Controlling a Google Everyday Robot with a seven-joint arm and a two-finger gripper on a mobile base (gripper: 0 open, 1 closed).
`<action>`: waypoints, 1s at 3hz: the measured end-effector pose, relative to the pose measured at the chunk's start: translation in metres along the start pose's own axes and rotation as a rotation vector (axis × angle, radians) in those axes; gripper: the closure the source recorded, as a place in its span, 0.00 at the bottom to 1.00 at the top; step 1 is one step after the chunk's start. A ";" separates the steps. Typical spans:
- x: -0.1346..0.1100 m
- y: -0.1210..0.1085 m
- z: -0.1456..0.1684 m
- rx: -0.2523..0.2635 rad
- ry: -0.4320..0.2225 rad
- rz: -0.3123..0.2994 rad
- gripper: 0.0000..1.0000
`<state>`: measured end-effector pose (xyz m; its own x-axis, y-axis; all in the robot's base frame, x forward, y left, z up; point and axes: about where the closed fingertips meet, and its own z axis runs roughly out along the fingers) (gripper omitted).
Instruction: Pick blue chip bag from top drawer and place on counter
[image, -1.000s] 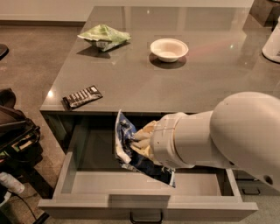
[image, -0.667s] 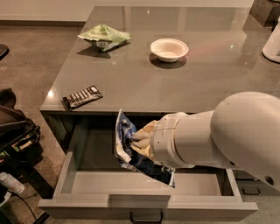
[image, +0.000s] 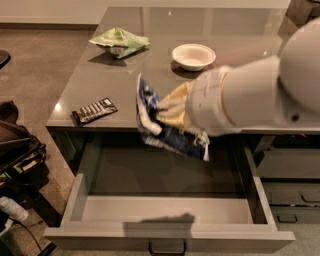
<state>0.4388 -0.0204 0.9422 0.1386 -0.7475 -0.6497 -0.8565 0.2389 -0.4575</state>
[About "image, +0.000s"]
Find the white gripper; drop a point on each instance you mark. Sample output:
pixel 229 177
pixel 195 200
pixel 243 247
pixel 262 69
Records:
pixel 206 100

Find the blue chip bag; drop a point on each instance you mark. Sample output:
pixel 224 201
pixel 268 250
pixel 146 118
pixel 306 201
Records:
pixel 163 135

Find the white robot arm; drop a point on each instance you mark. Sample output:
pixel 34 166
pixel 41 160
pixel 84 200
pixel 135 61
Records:
pixel 277 91

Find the grey counter cabinet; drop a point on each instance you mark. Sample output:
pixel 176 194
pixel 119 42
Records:
pixel 238 36

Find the green chip bag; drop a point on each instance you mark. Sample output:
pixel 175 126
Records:
pixel 120 43

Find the open grey top drawer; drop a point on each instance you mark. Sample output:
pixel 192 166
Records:
pixel 127 194

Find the dark box on counter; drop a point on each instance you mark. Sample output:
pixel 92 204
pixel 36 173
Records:
pixel 301 12

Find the black bag on floor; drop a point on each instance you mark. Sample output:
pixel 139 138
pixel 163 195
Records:
pixel 21 153

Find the white paper bowl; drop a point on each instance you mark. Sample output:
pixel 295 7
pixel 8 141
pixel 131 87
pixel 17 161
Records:
pixel 193 57

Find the black snack bar wrapper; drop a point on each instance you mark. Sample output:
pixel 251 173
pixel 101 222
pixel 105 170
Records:
pixel 94 111

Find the grey lower right drawers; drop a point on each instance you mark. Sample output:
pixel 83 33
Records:
pixel 291 180

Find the white bottle on floor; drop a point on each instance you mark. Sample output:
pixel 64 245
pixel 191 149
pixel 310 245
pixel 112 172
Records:
pixel 13 209

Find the metal drawer handle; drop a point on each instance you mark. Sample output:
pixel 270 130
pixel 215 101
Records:
pixel 155 249

